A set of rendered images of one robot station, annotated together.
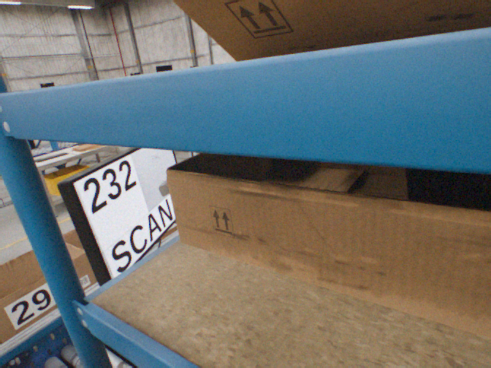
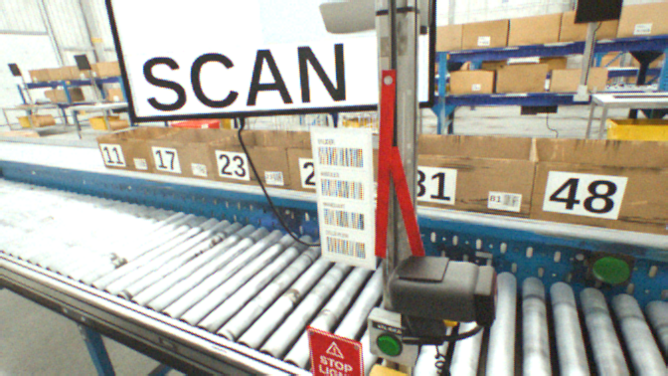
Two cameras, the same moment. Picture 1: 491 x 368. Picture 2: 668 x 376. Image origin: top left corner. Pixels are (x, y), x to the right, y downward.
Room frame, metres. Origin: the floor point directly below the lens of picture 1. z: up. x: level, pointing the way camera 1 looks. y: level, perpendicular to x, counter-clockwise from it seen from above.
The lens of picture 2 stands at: (0.89, -0.26, 1.32)
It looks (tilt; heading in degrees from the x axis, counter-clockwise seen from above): 20 degrees down; 80
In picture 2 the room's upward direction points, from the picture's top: 4 degrees counter-clockwise
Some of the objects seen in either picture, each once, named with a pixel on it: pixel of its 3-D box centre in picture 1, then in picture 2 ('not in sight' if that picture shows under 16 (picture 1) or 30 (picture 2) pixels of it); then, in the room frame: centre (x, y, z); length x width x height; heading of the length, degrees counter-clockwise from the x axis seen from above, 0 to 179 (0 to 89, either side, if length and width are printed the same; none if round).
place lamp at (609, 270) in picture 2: not in sight; (610, 271); (1.63, 0.31, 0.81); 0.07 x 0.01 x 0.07; 142
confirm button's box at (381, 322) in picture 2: not in sight; (392, 337); (1.01, 0.11, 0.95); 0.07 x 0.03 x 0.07; 142
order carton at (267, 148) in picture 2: not in sight; (269, 156); (0.85, 1.19, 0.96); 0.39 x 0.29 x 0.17; 142
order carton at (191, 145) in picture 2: not in sight; (204, 152); (0.54, 1.43, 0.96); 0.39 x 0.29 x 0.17; 142
